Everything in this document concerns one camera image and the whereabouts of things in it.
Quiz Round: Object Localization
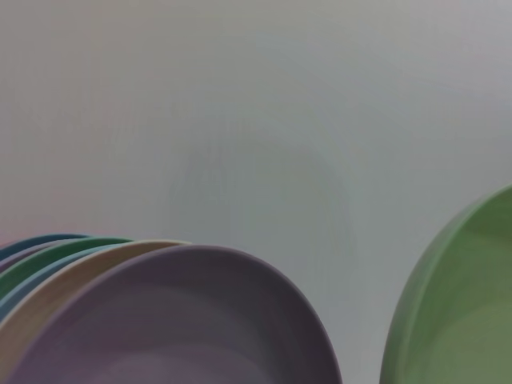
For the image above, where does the light blue plate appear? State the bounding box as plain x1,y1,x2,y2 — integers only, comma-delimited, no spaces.
0,244,113,322

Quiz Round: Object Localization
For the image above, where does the grey lavender plate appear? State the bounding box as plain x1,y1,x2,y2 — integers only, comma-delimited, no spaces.
0,239,65,274

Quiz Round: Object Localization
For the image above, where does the beige plate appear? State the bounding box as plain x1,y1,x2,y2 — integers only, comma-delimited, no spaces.
0,238,194,375

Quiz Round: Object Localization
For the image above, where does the purple plate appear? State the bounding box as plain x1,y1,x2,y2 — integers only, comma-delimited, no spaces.
6,244,345,384

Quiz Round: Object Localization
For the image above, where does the teal blue plate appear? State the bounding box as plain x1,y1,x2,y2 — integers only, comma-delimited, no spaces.
0,233,92,261

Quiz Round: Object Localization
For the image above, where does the light green plate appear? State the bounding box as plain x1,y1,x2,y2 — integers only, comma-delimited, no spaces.
378,183,512,384

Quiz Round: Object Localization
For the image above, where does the dark green plate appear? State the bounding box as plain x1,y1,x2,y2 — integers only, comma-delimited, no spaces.
0,237,136,298

